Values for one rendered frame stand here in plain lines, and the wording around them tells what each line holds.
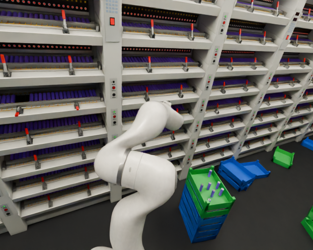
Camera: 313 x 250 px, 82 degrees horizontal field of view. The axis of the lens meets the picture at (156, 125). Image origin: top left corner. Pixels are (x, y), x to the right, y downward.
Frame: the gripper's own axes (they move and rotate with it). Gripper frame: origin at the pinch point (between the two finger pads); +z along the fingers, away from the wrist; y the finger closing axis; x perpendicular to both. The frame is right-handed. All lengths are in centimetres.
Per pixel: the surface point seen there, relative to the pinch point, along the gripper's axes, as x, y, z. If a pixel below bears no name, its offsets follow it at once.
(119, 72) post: -31.3, -10.2, -13.9
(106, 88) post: -35.0, 0.9, -14.4
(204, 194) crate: 46, 44, 6
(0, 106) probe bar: -74, 27, -35
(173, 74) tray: -4.5, -22.3, 6.7
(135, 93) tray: -22.8, -1.6, 4.7
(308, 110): 166, -60, 147
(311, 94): 155, -78, 140
